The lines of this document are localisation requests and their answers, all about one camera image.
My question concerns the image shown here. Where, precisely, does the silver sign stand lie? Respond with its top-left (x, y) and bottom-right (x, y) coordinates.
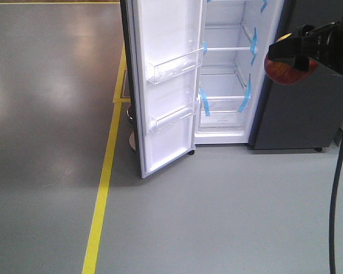
top-left (129, 131), bottom-right (137, 152)

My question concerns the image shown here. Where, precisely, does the red yellow apple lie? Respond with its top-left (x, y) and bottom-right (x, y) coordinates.
top-left (264, 33), bottom-right (318, 85)

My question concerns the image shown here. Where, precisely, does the white open fridge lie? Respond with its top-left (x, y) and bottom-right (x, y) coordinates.
top-left (194, 1), bottom-right (343, 150)

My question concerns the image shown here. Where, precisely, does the fridge door with shelves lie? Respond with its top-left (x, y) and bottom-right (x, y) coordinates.
top-left (121, 1), bottom-right (207, 178)

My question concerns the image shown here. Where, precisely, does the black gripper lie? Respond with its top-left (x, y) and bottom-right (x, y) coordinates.
top-left (267, 16), bottom-right (343, 75)

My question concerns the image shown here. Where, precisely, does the chrome barrier post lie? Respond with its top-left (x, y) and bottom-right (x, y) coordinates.
top-left (126, 104), bottom-right (134, 124)

